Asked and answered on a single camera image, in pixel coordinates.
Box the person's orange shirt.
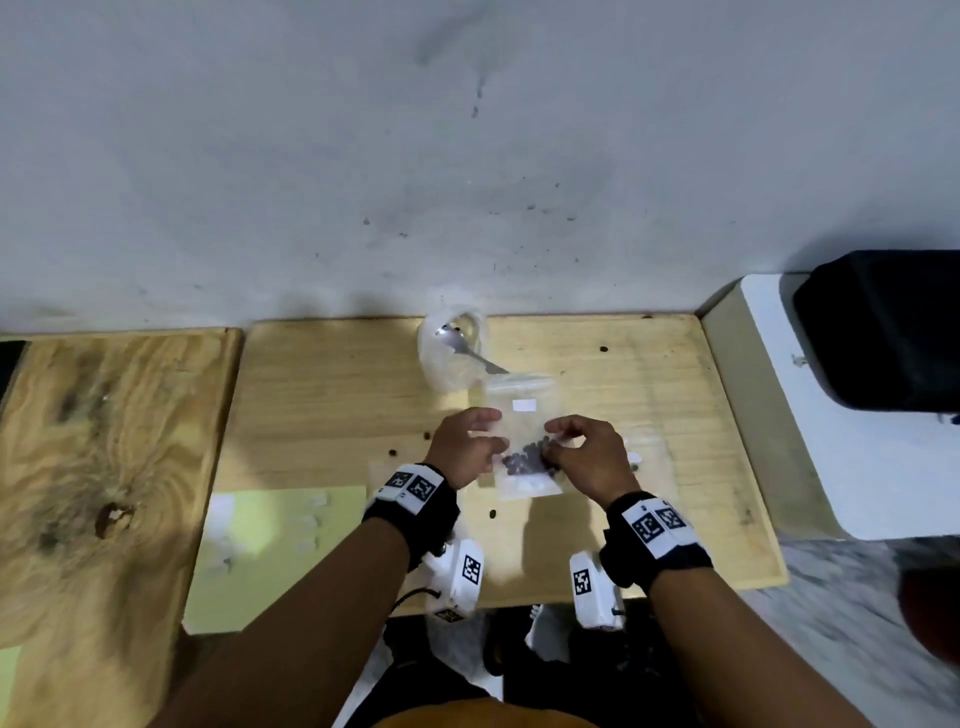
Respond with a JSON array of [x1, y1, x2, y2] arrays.
[[374, 697, 601, 728]]

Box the person's legs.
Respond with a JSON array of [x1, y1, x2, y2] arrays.
[[329, 599, 676, 721]]

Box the person's left forearm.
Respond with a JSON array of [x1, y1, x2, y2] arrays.
[[149, 517, 410, 728]]

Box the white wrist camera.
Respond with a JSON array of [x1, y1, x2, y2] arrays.
[[423, 538, 485, 624], [569, 551, 628, 633]]

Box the yellow label backing sheet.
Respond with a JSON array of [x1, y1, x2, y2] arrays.
[[183, 485, 369, 635]]

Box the person's right hand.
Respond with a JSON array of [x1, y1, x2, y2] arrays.
[[543, 414, 643, 513]]

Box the black wristband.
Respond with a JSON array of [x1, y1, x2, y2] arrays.
[[602, 491, 714, 594], [363, 463, 460, 575]]

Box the dark red object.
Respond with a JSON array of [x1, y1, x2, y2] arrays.
[[897, 566, 960, 661]]

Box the person's right forearm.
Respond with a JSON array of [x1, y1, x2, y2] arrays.
[[648, 566, 875, 728]]

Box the black right wristband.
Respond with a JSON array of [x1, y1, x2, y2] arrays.
[[602, 491, 714, 594]]

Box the black bag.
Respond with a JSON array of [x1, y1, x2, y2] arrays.
[[792, 249, 960, 412]]

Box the black left wristband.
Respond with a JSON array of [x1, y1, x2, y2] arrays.
[[363, 463, 460, 575]]

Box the white cabinet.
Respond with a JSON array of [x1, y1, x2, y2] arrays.
[[701, 273, 960, 541]]

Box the black flat phone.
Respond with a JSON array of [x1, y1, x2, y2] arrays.
[[0, 341, 30, 406]]

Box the person's left hand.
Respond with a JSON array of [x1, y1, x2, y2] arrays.
[[423, 408, 508, 490]]

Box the metal spoon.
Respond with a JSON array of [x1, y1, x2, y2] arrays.
[[438, 320, 511, 376]]

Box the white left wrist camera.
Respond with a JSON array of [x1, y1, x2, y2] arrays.
[[423, 538, 485, 624]]

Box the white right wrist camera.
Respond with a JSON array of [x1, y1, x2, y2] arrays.
[[569, 551, 628, 633]]

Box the yellow paper sheet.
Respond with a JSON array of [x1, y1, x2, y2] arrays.
[[0, 644, 24, 728]]

